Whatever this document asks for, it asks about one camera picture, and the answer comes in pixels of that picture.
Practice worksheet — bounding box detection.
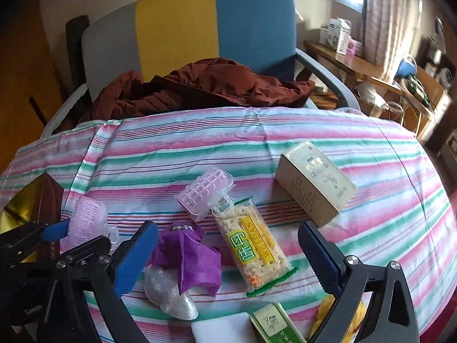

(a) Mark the pink hair roller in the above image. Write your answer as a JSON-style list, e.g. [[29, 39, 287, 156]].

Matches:
[[63, 196, 119, 252], [176, 166, 235, 222]]

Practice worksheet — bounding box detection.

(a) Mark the yellow storage box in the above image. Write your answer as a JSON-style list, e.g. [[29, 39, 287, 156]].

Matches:
[[0, 173, 65, 262]]

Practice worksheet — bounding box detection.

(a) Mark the dark red jacket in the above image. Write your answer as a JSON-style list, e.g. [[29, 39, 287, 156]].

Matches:
[[81, 57, 314, 121]]

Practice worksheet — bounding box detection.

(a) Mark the green yellow small box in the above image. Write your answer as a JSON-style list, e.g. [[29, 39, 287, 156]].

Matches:
[[249, 303, 307, 343]]

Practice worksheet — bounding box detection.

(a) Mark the white foam block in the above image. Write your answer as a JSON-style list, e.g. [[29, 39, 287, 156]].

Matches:
[[191, 312, 257, 343]]

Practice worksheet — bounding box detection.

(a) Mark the purple wrapper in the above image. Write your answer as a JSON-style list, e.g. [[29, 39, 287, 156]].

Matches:
[[150, 221, 222, 296]]

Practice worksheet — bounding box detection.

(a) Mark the clear plastic bag ball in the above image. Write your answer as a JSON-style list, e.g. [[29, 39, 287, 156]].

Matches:
[[143, 266, 198, 320]]

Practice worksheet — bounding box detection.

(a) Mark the beige cardboard box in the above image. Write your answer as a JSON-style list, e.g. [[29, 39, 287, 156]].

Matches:
[[275, 141, 357, 228]]

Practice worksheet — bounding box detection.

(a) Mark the white carton on desk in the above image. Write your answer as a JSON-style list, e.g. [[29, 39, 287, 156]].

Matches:
[[327, 18, 352, 55]]

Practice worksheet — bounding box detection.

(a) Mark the yellow knitted cloth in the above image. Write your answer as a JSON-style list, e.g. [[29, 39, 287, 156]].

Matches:
[[310, 294, 367, 343]]

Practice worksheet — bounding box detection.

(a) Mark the wooden desk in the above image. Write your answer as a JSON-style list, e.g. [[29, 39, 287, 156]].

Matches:
[[304, 41, 451, 143]]

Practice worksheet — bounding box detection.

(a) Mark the grey yellow blue chair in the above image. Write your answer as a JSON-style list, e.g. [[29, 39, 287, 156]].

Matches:
[[42, 0, 359, 137]]

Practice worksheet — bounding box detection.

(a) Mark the striped bed sheet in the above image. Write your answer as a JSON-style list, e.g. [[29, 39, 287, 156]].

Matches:
[[1, 108, 456, 334]]

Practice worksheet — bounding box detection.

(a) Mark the blue round container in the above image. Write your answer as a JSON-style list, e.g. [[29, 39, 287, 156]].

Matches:
[[395, 54, 418, 79]]

